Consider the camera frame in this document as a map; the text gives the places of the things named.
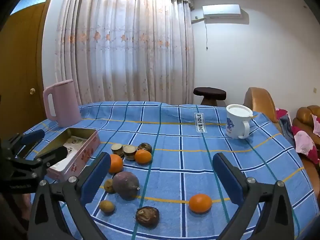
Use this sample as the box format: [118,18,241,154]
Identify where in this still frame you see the pink kettle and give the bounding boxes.
[43,79,82,128]

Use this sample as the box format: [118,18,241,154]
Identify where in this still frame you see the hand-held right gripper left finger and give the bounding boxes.
[27,152,112,240]

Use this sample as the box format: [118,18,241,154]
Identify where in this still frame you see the blue plaid tablecloth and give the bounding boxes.
[21,101,314,240]

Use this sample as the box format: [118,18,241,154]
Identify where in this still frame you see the large dark water chestnut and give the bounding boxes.
[135,206,160,228]

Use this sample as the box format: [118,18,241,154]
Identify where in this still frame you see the orange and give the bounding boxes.
[108,154,124,174]
[134,149,152,165]
[189,194,212,213]

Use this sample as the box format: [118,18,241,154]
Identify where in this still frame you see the small yellow-green fruit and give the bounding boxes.
[104,179,117,194]
[99,200,115,214]

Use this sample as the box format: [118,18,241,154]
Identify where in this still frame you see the white air conditioner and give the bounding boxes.
[202,4,242,18]

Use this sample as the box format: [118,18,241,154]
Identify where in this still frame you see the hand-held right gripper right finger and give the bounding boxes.
[212,152,295,240]

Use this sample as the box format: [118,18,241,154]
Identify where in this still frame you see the small dark water chestnut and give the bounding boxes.
[137,142,152,153]

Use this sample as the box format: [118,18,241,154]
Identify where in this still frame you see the brown leather sofa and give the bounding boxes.
[292,106,320,164]

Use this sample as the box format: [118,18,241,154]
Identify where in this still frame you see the floral sheer curtain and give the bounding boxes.
[54,0,195,105]

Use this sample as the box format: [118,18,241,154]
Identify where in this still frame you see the small yellow-green fruit lower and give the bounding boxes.
[99,200,115,214]

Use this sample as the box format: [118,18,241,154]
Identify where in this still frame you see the small yellow-green fruit upper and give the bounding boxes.
[104,179,117,194]

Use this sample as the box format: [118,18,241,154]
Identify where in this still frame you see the purple round fruit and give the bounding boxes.
[112,171,140,201]

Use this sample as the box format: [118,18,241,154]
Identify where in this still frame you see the white printed packet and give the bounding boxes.
[62,135,87,155]

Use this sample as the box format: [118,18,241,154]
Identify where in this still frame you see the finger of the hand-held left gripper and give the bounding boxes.
[4,129,46,158]
[11,145,68,180]

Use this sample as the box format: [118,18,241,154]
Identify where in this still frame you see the dark round stool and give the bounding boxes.
[193,87,227,105]

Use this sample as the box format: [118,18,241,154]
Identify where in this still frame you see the white mug with blue print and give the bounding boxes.
[226,104,253,139]

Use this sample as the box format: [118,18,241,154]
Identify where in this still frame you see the cut sugarcane piece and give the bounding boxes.
[111,143,125,158]
[123,145,137,161]

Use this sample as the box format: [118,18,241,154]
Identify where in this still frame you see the blue patterned cloth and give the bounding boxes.
[276,108,296,147]

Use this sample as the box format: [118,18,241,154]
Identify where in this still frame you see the air conditioner cable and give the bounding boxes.
[204,18,209,51]

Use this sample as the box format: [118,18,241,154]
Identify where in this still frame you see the wooden door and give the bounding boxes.
[0,4,48,145]

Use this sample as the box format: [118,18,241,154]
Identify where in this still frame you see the pink tin box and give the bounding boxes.
[37,127,101,182]

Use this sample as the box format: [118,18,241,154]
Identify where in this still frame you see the pink floral blanket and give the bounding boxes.
[292,115,320,161]

